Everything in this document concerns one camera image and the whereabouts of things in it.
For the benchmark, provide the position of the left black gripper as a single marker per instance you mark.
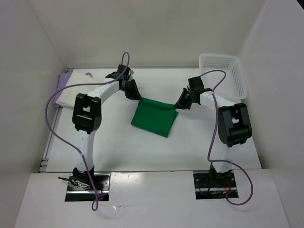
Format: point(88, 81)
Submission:
point(135, 94)

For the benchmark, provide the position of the cream t shirt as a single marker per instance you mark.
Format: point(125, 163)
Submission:
point(78, 91)

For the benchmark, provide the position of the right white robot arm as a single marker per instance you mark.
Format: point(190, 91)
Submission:
point(232, 123)

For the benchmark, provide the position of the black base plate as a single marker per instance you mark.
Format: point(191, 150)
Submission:
point(79, 192)
point(207, 189)

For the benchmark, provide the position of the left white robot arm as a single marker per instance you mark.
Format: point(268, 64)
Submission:
point(87, 117)

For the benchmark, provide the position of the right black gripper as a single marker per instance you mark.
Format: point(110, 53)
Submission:
point(181, 103)

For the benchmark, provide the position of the purple t shirt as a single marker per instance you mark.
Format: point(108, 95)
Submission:
point(62, 82)

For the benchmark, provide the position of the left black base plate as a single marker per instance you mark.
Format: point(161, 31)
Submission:
point(79, 192)

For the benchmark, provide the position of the green t shirt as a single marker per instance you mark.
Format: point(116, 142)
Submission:
point(154, 116)

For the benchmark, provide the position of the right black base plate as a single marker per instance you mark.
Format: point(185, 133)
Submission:
point(207, 189)

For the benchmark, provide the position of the white perforated plastic basket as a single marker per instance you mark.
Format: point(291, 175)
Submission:
point(234, 86)

